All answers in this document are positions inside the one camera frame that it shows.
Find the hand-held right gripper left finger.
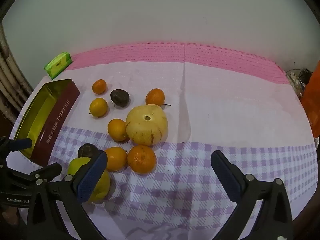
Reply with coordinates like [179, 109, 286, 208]
[26, 151, 108, 240]

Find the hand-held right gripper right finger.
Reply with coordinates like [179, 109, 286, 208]
[211, 150, 294, 240]

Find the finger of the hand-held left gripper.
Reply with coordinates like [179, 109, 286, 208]
[29, 163, 62, 180]
[0, 137, 33, 153]

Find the dark smooth passion fruit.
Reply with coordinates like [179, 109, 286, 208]
[77, 143, 100, 159]

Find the small orange mandarin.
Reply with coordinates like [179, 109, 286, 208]
[104, 146, 128, 172]
[107, 118, 128, 142]
[92, 79, 107, 95]

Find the red and gold tin box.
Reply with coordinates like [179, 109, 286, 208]
[12, 79, 81, 167]

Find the large orange mandarin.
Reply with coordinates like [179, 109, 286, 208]
[127, 145, 157, 175]

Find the small yellow-orange mandarin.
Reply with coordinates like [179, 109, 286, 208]
[89, 97, 108, 118]

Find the yellow round melon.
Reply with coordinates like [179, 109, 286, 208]
[125, 104, 168, 146]

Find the dark wrinkled passion fruit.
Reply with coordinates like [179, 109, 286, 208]
[110, 89, 130, 108]

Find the orange mandarin with stem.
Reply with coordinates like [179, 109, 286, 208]
[145, 88, 172, 107]

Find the purple checked tablecloth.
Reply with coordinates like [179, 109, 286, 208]
[6, 61, 318, 240]

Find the beige patterned curtain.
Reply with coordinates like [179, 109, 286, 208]
[0, 25, 34, 105]

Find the green tissue pack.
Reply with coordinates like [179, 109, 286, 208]
[44, 52, 73, 80]

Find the orange plastic bag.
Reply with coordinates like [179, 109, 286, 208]
[300, 60, 320, 138]

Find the dark cluttered object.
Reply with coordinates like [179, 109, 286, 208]
[285, 68, 313, 98]

